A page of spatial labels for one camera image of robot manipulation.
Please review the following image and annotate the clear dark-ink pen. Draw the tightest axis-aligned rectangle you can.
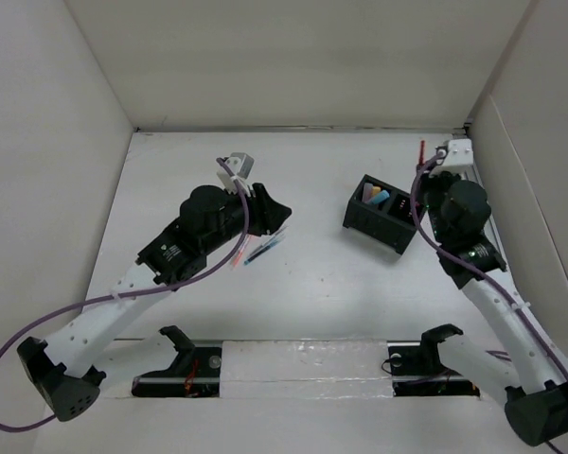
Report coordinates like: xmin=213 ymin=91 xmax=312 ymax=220
xmin=265 ymin=225 xmax=288 ymax=245

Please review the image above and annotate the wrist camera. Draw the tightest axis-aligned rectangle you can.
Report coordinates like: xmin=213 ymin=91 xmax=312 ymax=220
xmin=217 ymin=152 xmax=255 ymax=195
xmin=433 ymin=138 xmax=474 ymax=174

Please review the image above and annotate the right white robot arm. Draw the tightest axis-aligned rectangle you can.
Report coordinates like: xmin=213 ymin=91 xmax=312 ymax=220
xmin=410 ymin=160 xmax=568 ymax=446

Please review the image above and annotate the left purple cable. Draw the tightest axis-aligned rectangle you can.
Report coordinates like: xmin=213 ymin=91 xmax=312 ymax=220
xmin=0 ymin=158 xmax=255 ymax=434

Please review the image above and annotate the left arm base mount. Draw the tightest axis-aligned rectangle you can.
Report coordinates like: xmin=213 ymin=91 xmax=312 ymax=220
xmin=131 ymin=343 xmax=222 ymax=399

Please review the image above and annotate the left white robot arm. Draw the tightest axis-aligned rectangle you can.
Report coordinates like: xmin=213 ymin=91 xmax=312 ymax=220
xmin=17 ymin=183 xmax=293 ymax=422

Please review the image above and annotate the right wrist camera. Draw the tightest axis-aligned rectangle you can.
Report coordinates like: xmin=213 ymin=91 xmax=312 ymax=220
xmin=433 ymin=138 xmax=474 ymax=174

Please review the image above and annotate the pink red pen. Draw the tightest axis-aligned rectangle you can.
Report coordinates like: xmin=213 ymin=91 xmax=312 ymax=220
xmin=230 ymin=235 xmax=253 ymax=269

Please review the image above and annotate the blue pen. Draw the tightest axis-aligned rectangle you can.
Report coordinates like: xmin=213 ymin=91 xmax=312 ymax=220
xmin=243 ymin=236 xmax=284 ymax=266

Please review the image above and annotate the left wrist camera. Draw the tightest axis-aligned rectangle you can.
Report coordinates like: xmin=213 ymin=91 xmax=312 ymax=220
xmin=217 ymin=152 xmax=255 ymax=195

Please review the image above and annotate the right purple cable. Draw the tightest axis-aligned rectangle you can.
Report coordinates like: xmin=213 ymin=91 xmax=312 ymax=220
xmin=409 ymin=148 xmax=568 ymax=454

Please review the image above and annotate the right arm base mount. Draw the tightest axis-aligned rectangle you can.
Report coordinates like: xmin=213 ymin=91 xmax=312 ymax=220
xmin=381 ymin=341 xmax=481 ymax=397

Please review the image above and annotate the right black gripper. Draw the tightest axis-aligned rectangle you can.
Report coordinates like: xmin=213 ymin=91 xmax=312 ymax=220
xmin=410 ymin=159 xmax=459 ymax=243

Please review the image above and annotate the aluminium rail right side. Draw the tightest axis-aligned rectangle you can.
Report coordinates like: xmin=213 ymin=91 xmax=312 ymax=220
xmin=453 ymin=126 xmax=522 ymax=304

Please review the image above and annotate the purple cable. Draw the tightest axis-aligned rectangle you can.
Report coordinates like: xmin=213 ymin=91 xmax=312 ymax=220
xmin=409 ymin=148 xmax=568 ymax=454
xmin=0 ymin=158 xmax=255 ymax=434

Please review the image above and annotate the red gel pen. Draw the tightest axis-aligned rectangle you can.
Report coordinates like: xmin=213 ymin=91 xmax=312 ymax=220
xmin=417 ymin=139 xmax=426 ymax=167

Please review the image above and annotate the black two-compartment organizer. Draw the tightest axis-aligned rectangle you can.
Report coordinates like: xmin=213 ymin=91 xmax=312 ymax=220
xmin=343 ymin=175 xmax=417 ymax=255

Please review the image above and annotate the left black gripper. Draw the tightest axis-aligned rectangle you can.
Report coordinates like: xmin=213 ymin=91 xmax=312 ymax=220
xmin=202 ymin=181 xmax=290 ymax=254

